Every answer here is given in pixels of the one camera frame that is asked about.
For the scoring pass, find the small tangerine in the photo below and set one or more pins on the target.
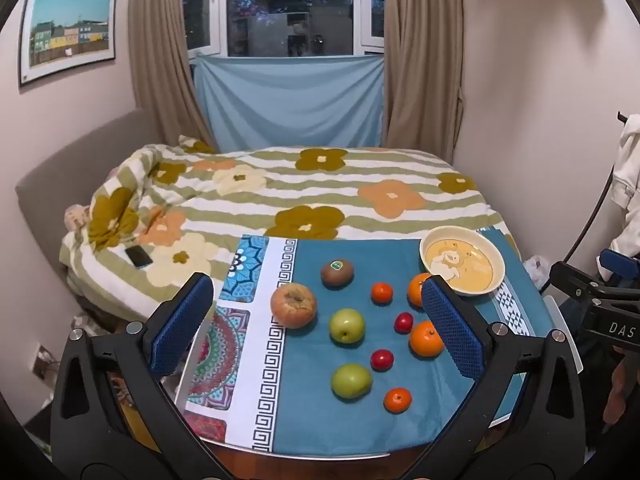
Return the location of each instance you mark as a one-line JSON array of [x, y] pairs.
[[397, 400], [382, 293]]

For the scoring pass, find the cream cartoon print bowl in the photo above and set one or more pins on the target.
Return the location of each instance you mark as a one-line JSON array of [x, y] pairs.
[[462, 262]]

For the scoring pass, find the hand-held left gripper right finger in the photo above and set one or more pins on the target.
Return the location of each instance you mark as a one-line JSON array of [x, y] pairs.
[[450, 327]]

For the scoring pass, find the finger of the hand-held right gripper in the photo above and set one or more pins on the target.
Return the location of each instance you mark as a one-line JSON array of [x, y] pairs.
[[620, 264], [575, 280]]

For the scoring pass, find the clear plastic bag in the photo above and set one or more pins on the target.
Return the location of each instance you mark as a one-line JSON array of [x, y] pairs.
[[535, 266]]

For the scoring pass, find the green apple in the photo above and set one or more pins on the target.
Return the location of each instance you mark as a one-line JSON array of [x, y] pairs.
[[347, 326], [351, 381]]

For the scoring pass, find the person's right hand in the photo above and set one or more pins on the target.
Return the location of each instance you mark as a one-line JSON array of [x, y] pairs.
[[614, 392]]

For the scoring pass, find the small red tomato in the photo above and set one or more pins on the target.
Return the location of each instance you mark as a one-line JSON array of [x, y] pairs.
[[403, 323], [381, 360]]

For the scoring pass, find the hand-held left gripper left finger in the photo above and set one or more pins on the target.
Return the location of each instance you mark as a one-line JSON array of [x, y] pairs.
[[182, 325]]

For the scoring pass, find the wall socket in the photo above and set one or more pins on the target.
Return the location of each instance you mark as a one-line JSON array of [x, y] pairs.
[[42, 358]]

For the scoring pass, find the framed houses picture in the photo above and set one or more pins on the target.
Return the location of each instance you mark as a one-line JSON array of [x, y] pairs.
[[67, 35]]

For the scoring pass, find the light blue hanging cloth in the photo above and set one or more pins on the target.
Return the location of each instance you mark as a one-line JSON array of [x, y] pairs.
[[290, 102]]

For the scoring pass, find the blue patterned tablecloth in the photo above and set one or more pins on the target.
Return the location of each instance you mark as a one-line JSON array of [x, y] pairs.
[[310, 410]]

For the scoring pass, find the window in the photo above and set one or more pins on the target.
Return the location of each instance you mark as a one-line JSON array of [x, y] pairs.
[[290, 10]]

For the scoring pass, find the grey upholstered headboard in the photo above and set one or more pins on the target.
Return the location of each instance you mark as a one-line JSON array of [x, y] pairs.
[[75, 160]]

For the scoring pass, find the floral striped blanket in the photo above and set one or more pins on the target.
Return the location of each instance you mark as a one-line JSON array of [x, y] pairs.
[[300, 195]]

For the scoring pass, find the large orange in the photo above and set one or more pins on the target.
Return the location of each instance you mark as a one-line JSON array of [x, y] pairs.
[[416, 290], [425, 341]]

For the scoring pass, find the black smartphone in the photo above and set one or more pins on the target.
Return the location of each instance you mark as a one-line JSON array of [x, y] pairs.
[[138, 256]]

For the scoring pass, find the wrinkled reddish brown apple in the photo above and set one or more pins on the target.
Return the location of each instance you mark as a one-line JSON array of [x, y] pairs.
[[293, 306]]

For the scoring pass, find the beige curtain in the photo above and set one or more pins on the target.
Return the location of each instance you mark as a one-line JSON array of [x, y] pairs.
[[425, 60], [160, 60]]

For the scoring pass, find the white hanging garment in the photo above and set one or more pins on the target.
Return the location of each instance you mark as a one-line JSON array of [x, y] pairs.
[[629, 170]]

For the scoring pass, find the brown kiwi with sticker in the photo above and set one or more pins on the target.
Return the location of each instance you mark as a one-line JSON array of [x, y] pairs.
[[337, 273]]

